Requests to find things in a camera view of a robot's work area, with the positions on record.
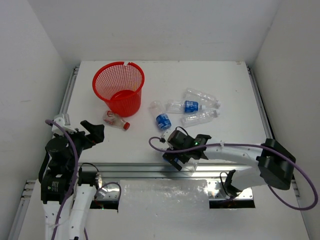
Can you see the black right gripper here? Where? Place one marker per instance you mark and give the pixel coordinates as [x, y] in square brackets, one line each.
[170, 156]

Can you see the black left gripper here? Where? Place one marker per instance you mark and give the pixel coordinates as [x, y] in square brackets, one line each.
[88, 136]

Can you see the crushed bottle with red cap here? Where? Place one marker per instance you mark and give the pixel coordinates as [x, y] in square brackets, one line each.
[115, 120]

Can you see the clear bottle with blue label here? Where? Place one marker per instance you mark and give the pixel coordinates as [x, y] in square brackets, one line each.
[159, 114]

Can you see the clear plastic bottle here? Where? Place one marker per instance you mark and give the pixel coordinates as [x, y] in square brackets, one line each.
[199, 118]
[206, 99]

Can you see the clear bottle blue label white cap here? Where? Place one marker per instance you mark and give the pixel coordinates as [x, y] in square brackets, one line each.
[184, 107]

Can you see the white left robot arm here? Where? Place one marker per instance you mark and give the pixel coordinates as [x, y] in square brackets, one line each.
[66, 191]

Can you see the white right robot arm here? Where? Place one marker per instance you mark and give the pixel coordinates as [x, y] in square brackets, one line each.
[268, 164]

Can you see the red mesh plastic bin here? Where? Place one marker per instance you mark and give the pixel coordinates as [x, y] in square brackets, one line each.
[119, 85]

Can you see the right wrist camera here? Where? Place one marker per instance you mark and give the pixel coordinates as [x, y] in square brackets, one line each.
[179, 139]

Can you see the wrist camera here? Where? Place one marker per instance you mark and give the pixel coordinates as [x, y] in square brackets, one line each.
[179, 139]
[63, 120]

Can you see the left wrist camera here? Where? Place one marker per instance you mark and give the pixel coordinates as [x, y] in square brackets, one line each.
[63, 120]

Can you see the aluminium rail frame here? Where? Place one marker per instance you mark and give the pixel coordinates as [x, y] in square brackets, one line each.
[177, 201]

